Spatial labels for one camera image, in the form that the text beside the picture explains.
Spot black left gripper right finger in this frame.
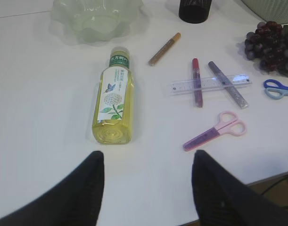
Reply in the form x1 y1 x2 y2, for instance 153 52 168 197
191 150 288 226

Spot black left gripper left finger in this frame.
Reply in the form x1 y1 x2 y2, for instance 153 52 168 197
0 151 105 226

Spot yellow tea bottle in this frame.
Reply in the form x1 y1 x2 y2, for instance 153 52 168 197
92 47 134 145

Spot blue scissors with cap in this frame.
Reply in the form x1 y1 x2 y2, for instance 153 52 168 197
263 79 288 100

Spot purple artificial grape bunch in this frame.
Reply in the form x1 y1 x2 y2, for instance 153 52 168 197
244 21 288 77

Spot silver glitter pen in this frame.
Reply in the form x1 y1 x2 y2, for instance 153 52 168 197
208 61 249 109

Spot red glitter pen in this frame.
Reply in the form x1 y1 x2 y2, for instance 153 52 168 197
192 58 203 108

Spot clear plastic ruler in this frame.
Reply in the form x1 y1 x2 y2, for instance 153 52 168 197
166 74 252 96

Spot gold glitter pen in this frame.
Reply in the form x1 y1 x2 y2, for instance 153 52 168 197
148 32 181 66

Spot pale green wavy plate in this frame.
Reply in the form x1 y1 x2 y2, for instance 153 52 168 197
51 0 143 43

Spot black mesh pen cup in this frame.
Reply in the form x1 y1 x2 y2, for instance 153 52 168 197
179 0 212 24

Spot green woven plastic basket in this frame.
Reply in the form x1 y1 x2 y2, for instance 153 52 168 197
242 0 288 24

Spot pink purple scissors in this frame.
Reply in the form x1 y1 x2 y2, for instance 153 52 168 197
182 111 247 152

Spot black cable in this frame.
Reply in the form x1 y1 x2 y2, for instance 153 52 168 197
261 174 288 210

